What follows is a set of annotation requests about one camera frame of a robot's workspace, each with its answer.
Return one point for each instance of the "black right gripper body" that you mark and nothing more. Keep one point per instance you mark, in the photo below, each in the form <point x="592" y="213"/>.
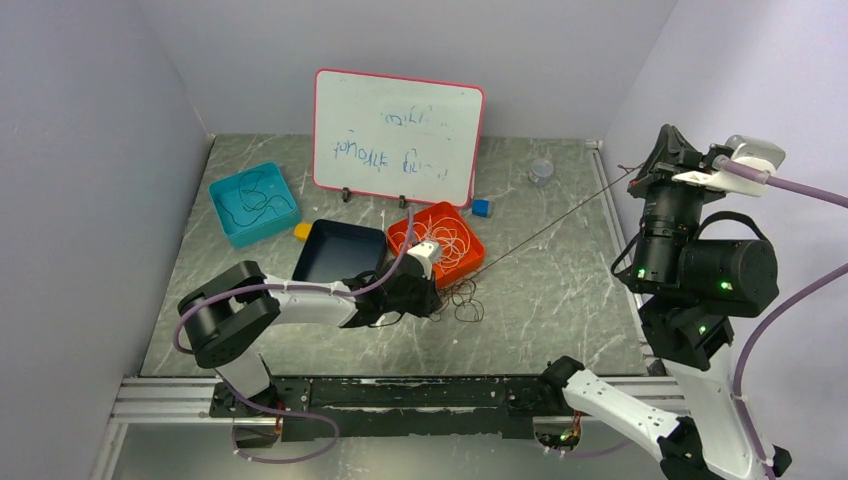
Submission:
<point x="671" y="206"/>

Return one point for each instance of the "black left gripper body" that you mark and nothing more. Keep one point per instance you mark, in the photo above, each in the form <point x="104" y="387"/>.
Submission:
<point x="415" y="302"/>

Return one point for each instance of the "orange plastic bin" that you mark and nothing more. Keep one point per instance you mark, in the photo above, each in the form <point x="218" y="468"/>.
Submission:
<point x="462" y="251"/>

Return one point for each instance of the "navy blue tray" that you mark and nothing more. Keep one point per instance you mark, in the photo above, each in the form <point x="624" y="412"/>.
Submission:
<point x="336" y="250"/>

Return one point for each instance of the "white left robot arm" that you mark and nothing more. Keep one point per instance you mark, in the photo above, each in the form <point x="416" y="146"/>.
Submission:
<point x="221" y="320"/>

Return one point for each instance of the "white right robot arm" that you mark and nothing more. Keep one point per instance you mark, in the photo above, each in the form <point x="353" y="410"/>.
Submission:
<point x="694" y="287"/>

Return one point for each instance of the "blue cube block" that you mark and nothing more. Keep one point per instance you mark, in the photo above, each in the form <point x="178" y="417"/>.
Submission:
<point x="482" y="208"/>

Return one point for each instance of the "yellow block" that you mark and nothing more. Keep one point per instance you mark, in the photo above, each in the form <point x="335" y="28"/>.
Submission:
<point x="302" y="231"/>

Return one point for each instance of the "clear plastic cup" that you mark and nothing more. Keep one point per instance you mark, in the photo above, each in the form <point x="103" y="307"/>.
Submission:
<point x="541" y="171"/>

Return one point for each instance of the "red framed whiteboard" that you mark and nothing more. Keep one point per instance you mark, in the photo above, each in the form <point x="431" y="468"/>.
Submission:
<point x="396" y="137"/>

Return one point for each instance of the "teal plastic bin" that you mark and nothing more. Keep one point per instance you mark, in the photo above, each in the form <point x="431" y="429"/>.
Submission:
<point x="254" y="204"/>

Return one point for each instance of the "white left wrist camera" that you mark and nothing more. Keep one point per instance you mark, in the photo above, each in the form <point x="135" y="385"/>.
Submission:
<point x="428" y="253"/>

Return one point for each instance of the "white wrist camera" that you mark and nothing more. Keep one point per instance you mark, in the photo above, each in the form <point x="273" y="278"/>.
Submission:
<point x="428" y="253"/>
<point x="742" y="165"/>

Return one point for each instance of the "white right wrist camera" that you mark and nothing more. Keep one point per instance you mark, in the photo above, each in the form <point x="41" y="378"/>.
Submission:
<point x="742" y="165"/>

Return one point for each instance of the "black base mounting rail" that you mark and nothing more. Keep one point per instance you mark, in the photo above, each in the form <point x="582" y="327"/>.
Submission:
<point x="511" y="406"/>

